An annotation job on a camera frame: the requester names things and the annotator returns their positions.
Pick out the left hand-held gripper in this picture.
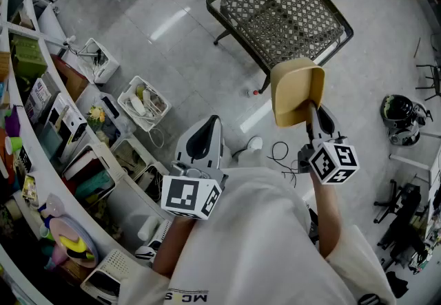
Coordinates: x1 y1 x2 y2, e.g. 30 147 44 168
160 114 229 221

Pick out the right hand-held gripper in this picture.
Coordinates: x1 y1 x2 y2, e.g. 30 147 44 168
298 103 360 185

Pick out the yellow square bowl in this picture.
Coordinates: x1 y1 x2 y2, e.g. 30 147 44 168
269 57 326 128

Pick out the person's right forearm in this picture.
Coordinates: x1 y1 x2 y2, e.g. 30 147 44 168
309 172 344 259

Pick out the person's left forearm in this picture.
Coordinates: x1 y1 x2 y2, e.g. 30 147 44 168
152 215 198 279

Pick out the white basket with plant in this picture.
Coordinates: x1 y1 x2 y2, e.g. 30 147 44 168
135 162 170 202

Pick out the white basket with dark mat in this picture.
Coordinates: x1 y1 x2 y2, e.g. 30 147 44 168
110 138 153 178

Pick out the black round appliance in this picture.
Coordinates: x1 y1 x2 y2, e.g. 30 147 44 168
380 94 433 147

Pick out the clear storage bin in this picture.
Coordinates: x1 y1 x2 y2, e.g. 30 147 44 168
99 92 137 141

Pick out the white side desk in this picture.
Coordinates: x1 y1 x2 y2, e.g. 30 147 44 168
389 147 441 196

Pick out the small white perforated basket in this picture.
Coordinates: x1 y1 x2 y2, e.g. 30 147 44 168
151 218 173 250

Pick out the white paper roll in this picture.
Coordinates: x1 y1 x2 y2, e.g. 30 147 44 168
137 215 160 242

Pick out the dark wicker table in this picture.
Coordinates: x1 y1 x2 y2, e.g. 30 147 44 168
205 0 355 95

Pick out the yellow flower bouquet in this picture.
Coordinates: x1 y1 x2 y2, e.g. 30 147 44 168
85 105 106 125

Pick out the person's white shirt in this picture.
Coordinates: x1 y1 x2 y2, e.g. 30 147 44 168
119 166 398 305

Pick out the teal cloth item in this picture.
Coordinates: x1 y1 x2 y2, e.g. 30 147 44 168
73 169 115 200

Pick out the black office chair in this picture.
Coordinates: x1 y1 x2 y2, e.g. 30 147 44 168
373 178 429 265

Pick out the white basket with tools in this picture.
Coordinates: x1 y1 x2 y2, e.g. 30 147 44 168
76 37 121 85

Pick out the black and white shoe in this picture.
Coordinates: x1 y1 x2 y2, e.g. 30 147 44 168
134 244 156 260

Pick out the white printed appliance box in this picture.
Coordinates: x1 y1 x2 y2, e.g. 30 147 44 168
45 92 88 160

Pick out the brown cardboard box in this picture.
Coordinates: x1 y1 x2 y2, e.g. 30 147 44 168
50 54 90 93

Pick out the white curved shelf unit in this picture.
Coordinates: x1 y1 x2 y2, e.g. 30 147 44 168
0 0 166 305

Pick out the pink plate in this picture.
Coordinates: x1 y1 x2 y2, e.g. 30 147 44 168
48 215 100 269

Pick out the green plastic cup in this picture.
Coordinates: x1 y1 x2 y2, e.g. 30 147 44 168
4 136 23 156

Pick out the green box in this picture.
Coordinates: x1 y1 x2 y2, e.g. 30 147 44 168
11 34 48 78

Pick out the white basket with cables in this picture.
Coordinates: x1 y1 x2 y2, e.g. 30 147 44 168
116 75 172 133

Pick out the black metal chair frame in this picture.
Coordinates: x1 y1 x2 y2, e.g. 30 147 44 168
415 62 441 102

